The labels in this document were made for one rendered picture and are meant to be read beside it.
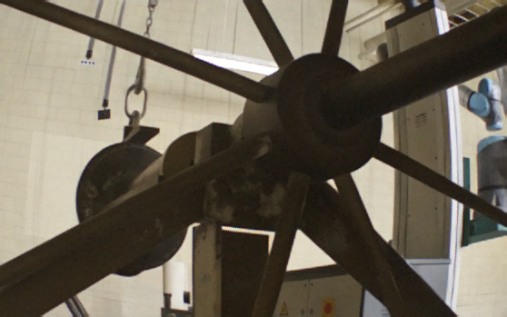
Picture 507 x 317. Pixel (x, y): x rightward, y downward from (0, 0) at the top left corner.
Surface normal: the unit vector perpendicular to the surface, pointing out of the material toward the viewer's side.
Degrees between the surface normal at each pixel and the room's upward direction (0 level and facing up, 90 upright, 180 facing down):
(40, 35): 90
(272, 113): 100
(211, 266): 90
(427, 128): 90
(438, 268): 90
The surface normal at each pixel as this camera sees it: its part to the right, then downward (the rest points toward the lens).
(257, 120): -0.88, 0.04
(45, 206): 0.45, -0.18
